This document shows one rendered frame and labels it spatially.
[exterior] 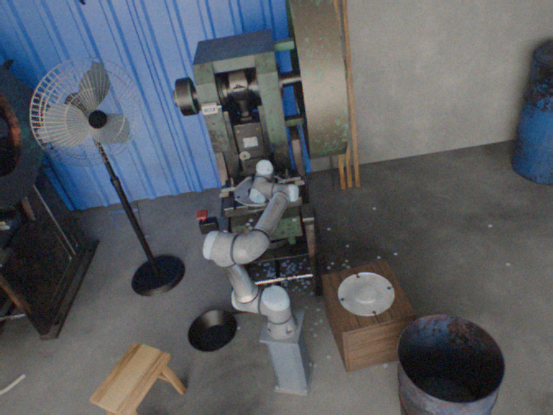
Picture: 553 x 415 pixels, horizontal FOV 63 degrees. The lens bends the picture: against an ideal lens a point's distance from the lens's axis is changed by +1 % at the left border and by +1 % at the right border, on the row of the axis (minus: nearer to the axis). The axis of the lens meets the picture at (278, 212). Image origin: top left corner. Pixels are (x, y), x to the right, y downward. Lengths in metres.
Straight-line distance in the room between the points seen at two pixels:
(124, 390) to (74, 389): 0.64
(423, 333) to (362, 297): 0.35
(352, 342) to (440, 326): 0.43
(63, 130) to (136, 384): 1.31
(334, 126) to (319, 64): 0.27
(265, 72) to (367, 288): 1.22
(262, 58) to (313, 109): 0.40
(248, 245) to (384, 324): 0.92
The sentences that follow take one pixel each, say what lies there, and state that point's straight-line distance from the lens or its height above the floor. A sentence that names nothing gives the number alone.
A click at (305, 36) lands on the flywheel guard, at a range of 1.97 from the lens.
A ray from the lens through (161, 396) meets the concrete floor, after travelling 2.74.
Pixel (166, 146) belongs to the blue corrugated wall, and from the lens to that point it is 3.84.
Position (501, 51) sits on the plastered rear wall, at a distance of 3.98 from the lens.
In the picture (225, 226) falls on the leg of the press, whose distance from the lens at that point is 2.53.
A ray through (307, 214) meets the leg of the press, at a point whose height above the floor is 0.64.
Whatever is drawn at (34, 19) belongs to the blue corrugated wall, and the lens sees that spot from 3.69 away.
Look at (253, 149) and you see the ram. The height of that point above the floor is 1.02.
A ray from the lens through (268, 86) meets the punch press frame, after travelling 2.21.
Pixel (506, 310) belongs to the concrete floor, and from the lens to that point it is 2.92.
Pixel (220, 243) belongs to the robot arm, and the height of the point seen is 1.08.
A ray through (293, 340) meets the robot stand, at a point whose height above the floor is 0.45.
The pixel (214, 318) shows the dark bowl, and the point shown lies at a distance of 2.90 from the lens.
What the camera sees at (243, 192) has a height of 0.78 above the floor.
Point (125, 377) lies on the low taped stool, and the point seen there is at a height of 0.33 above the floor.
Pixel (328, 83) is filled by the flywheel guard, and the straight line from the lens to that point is 1.94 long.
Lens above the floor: 2.20
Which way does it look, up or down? 38 degrees down
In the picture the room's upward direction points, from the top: 11 degrees counter-clockwise
